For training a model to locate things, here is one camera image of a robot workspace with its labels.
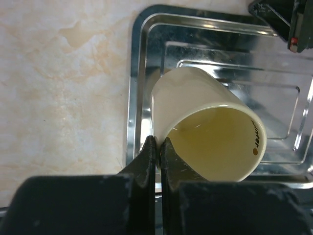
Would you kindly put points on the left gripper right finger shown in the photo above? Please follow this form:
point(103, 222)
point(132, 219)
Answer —
point(192, 205)

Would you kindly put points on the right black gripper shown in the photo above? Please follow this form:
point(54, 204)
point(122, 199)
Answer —
point(291, 20)

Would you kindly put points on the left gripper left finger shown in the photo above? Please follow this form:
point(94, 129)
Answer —
point(120, 204)

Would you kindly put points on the cream ceramic mug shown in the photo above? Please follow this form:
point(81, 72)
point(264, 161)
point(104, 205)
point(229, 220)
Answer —
point(210, 128)

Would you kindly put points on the stainless steel tray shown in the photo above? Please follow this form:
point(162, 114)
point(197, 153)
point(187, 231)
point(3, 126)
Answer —
point(250, 60)

